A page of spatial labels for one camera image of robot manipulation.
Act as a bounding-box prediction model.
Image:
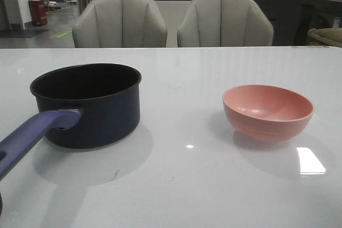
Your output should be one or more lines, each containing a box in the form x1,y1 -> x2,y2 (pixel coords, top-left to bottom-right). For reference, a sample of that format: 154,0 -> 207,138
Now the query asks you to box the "pink bowl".
222,84 -> 314,142

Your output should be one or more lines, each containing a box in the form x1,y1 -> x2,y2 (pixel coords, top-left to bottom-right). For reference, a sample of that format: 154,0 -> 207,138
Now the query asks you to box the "left grey upholstered chair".
72,0 -> 168,48

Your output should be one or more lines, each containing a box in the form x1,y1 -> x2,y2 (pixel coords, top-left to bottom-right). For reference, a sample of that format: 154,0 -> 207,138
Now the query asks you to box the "grey upholstered chair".
72,0 -> 168,48
177,0 -> 274,48

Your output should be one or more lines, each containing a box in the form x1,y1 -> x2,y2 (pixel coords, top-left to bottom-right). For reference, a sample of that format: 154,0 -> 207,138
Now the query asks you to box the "right grey upholstered chair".
177,0 -> 274,48

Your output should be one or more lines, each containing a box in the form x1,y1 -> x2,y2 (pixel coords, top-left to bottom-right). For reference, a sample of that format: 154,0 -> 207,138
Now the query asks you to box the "red trash bin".
28,0 -> 48,26

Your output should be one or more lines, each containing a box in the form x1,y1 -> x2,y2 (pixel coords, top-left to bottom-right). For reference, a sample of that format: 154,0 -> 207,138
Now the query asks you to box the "beige cushion sofa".
307,28 -> 341,48

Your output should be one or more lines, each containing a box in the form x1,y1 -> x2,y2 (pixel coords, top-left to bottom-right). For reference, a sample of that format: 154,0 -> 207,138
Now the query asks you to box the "dark washing machine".
293,0 -> 341,45

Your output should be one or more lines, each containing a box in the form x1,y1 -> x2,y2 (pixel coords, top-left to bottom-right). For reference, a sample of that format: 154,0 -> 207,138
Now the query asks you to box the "dark blue saucepan purple handle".
1,63 -> 142,177

